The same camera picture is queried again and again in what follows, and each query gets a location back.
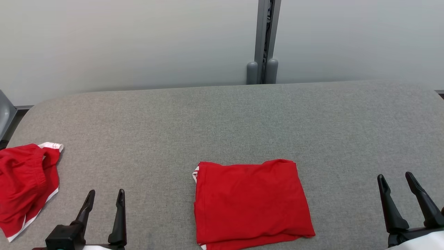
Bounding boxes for grey slanted partition frame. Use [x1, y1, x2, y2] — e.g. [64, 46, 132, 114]
[0, 90, 18, 141]

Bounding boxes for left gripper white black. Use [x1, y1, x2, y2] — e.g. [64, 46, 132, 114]
[71, 189, 127, 250]

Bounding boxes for red shirt with striped trim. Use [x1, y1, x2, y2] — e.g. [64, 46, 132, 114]
[193, 159, 316, 250]

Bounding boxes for grey metal partition post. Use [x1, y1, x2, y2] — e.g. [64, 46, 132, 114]
[254, 0, 282, 85]

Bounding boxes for red shorts with white stripe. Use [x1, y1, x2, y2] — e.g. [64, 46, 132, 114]
[0, 142, 64, 243]

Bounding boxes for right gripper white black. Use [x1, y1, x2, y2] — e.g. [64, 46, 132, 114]
[377, 172, 444, 250]

